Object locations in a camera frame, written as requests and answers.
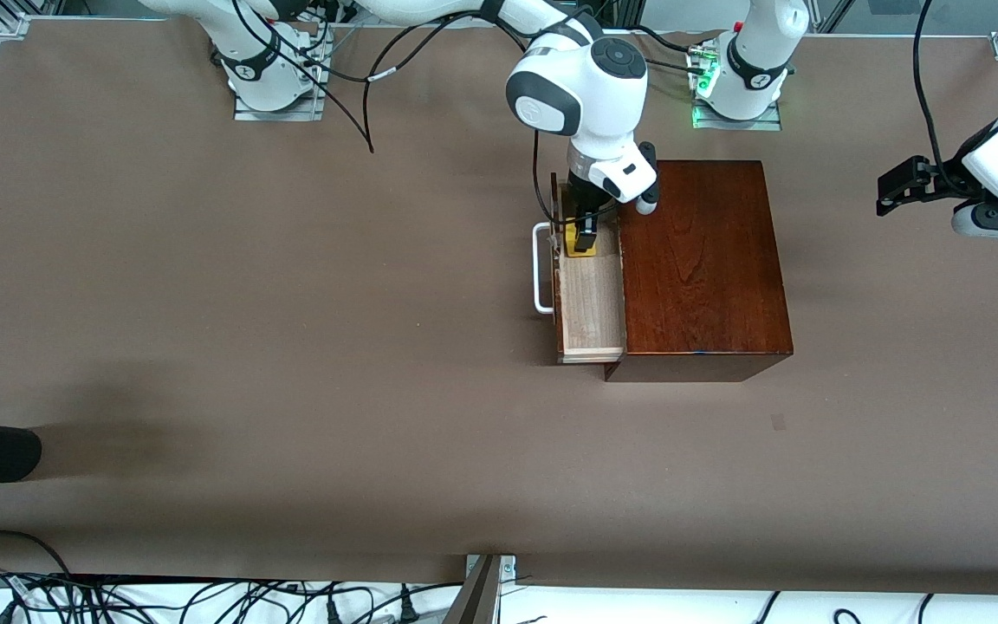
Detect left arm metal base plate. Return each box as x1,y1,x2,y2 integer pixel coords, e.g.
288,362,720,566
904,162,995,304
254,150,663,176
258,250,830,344
691,97,784,133

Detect wooden drawer with white handle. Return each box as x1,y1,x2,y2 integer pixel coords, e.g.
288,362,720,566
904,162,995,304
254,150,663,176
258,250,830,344
531,172,628,366

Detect metal bracket with grey beam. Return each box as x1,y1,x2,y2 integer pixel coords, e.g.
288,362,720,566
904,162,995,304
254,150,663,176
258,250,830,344
442,554,518,624

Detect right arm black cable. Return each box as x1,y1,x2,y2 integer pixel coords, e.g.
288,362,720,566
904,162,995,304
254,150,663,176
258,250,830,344
233,0,614,237

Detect dark wooden drawer cabinet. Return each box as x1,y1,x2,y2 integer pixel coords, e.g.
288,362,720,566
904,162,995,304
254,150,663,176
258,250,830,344
604,159,795,383

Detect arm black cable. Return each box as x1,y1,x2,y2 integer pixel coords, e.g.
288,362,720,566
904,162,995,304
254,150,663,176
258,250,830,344
912,0,952,172
233,0,614,237

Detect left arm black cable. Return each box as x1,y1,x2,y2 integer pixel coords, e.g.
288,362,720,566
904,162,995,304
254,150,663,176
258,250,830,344
912,0,952,172

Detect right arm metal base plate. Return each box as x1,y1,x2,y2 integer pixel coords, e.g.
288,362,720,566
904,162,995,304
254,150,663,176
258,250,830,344
232,26,328,123

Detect yellow block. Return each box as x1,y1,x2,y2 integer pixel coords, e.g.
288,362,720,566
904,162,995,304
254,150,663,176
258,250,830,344
563,220,598,258

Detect black base cable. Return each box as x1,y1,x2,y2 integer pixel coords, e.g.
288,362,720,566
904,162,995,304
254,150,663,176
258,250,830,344
645,24,710,75

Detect tangled black cable bundle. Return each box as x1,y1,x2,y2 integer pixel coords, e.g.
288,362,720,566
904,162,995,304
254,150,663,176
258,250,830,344
0,568,465,624

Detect arched black cable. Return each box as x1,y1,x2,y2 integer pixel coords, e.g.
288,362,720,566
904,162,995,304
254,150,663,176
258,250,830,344
0,530,75,578

